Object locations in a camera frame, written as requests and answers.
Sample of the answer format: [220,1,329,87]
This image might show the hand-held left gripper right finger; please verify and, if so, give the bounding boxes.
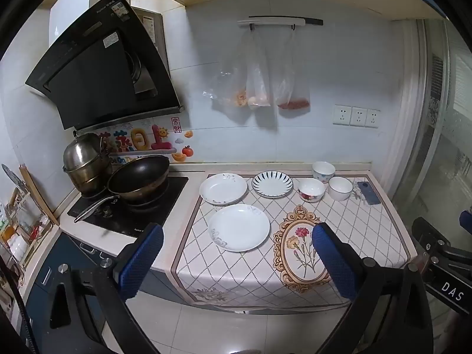
[312,223,435,354]

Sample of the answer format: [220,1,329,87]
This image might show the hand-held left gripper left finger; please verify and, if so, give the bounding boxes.
[37,223,165,354]

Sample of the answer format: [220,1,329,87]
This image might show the plain white bowl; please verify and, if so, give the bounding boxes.
[328,176,354,202]

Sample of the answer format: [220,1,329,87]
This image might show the red floral bowl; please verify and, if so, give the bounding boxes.
[298,178,327,203]

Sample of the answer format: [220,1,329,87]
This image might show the white bowl with flower print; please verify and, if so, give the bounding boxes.
[312,161,336,184]

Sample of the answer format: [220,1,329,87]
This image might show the blue striped white plate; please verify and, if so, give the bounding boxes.
[251,171,294,199]

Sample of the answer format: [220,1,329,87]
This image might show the white floral plate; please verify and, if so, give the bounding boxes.
[199,173,248,206]
[207,204,271,253]

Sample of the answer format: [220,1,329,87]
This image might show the black gas stove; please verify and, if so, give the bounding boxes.
[67,175,190,238]

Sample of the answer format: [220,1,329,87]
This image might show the blue smartphone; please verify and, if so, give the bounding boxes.
[356,181,382,206]

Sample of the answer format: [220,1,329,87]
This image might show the dark blue base cabinet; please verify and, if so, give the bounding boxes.
[20,232,179,354]

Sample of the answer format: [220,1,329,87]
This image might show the pink diamond pattern tablecloth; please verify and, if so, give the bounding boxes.
[171,172,418,311]

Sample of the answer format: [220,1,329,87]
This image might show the sliding glass door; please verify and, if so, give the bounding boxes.
[389,18,472,231]

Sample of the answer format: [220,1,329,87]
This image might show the steel pot with lid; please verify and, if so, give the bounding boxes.
[62,130,113,194]

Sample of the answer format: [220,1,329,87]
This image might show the wooden cutting board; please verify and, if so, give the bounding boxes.
[19,165,60,227]

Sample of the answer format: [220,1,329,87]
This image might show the dish rack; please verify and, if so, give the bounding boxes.
[0,187,53,268]

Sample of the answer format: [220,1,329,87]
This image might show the clear plastic bag red contents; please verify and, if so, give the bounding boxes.
[275,27,311,112]

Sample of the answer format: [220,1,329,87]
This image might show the black range hood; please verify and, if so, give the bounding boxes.
[25,0,185,131]

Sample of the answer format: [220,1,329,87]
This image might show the clear plastic bag orange contents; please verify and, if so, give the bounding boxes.
[202,29,259,119]

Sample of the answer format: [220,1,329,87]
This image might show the clear plastic bag pale contents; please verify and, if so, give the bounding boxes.
[245,29,274,110]

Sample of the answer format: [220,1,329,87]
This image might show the black wok with handle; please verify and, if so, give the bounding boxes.
[74,155,171,224]

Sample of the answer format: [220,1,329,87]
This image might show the colourful wall sticker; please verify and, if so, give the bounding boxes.
[95,116,194,163]

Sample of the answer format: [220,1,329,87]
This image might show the black cable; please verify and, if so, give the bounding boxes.
[0,254,39,354]

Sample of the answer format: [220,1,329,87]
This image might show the wall hook rail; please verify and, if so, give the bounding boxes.
[237,15,324,31]

